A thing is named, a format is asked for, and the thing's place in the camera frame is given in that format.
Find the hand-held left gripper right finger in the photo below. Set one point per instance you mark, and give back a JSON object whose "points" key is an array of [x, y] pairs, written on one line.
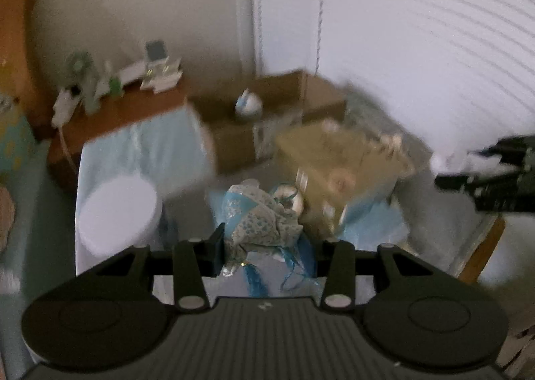
{"points": [[336, 267]]}

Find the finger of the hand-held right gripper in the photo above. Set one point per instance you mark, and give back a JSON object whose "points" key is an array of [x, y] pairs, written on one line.
{"points": [[514, 150], [468, 183]]}

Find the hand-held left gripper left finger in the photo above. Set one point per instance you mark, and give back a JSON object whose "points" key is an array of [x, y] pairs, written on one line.
{"points": [[216, 252]]}

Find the brown cardboard box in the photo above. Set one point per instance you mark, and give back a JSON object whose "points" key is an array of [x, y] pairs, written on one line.
{"points": [[234, 141]]}

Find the white round container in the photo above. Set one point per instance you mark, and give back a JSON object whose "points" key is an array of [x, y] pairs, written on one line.
{"points": [[119, 212]]}

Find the beige tissue pack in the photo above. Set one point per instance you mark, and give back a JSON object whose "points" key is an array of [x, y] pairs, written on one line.
{"points": [[334, 158]]}

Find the light blue bed sheet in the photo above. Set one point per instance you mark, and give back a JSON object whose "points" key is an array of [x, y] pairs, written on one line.
{"points": [[142, 146]]}

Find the white slatted roller blind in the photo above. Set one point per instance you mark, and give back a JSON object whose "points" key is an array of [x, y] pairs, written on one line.
{"points": [[439, 28]]}

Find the wooden nightstand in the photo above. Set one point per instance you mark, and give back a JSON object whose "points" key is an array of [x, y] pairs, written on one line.
{"points": [[129, 110]]}

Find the white box stack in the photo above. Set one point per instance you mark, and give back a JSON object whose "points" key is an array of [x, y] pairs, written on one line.
{"points": [[161, 77]]}

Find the small green bottle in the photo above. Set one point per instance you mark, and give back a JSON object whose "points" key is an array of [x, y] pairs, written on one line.
{"points": [[114, 85]]}

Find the white tablet stand device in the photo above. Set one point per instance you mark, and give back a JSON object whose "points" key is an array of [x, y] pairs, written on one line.
{"points": [[133, 70]]}

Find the small standing mirror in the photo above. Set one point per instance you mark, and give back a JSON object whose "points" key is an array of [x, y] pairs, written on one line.
{"points": [[155, 51]]}

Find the teal pillow with yellow print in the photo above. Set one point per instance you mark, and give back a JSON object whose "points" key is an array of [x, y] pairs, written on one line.
{"points": [[14, 146]]}

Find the small green desk fan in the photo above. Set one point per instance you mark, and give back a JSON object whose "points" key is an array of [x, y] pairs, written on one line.
{"points": [[79, 64]]}

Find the wooden headboard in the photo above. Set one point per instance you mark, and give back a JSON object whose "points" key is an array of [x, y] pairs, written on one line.
{"points": [[16, 49]]}

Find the wooden bed frame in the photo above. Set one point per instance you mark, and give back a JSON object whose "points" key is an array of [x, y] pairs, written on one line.
{"points": [[485, 248]]}

